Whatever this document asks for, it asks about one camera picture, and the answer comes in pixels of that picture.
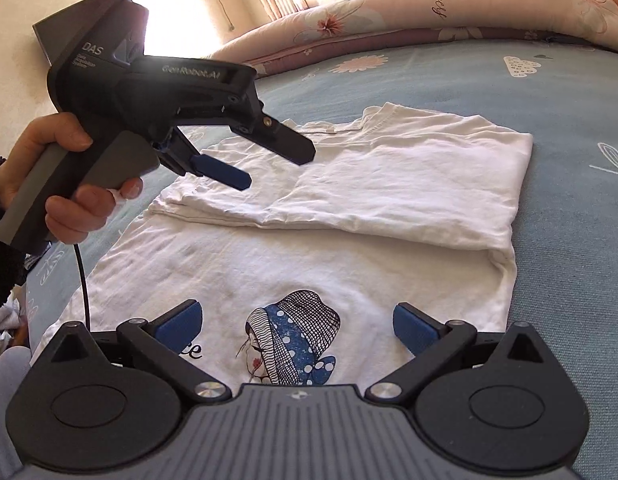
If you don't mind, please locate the white crumpled cloth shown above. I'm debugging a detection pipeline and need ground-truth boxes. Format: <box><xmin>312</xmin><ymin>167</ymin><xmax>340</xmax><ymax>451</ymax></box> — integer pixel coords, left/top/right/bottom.
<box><xmin>0</xmin><ymin>290</ymin><xmax>22</xmax><ymax>366</ymax></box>

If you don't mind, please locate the person's left forearm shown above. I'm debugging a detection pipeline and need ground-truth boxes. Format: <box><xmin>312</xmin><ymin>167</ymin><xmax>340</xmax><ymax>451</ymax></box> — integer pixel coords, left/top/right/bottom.
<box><xmin>0</xmin><ymin>155</ymin><xmax>31</xmax><ymax>321</ymax></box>

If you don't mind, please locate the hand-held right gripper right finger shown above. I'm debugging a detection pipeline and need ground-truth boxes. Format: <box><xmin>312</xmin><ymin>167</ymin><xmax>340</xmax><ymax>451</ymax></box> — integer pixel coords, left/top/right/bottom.
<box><xmin>364</xmin><ymin>302</ymin><xmax>554</xmax><ymax>405</ymax></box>

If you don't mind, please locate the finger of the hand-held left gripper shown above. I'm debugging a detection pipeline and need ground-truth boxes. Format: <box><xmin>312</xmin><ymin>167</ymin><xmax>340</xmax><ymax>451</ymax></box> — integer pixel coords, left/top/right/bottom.
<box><xmin>229</xmin><ymin>109</ymin><xmax>317</xmax><ymax>167</ymax></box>
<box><xmin>160</xmin><ymin>129</ymin><xmax>252</xmax><ymax>192</ymax></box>

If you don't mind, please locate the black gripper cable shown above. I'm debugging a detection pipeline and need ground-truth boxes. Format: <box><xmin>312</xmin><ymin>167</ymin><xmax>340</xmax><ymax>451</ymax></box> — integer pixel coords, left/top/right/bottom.
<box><xmin>73</xmin><ymin>242</ymin><xmax>93</xmax><ymax>332</ymax></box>

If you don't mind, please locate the white printed t-shirt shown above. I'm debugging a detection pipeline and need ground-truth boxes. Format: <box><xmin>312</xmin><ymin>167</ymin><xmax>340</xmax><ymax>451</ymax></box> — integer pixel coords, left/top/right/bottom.
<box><xmin>29</xmin><ymin>101</ymin><xmax>534</xmax><ymax>391</ymax></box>

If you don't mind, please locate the person's grey clothing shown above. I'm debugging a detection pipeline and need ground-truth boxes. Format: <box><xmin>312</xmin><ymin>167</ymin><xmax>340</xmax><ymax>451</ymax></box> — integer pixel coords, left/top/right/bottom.
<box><xmin>0</xmin><ymin>345</ymin><xmax>37</xmax><ymax>480</ymax></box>

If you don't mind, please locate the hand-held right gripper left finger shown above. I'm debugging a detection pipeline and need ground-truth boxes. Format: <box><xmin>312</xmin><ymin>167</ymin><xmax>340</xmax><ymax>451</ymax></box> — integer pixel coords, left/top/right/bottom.
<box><xmin>49</xmin><ymin>299</ymin><xmax>235</xmax><ymax>405</ymax></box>

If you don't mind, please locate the pink floral quilt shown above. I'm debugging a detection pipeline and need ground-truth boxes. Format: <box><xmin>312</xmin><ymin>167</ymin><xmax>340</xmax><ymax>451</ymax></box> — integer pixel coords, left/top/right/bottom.
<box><xmin>204</xmin><ymin>0</ymin><xmax>618</xmax><ymax>78</ymax></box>

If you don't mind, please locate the person's left hand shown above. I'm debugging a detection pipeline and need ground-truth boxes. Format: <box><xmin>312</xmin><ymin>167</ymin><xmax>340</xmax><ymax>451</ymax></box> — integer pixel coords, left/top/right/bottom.
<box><xmin>0</xmin><ymin>111</ymin><xmax>145</xmax><ymax>243</ymax></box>

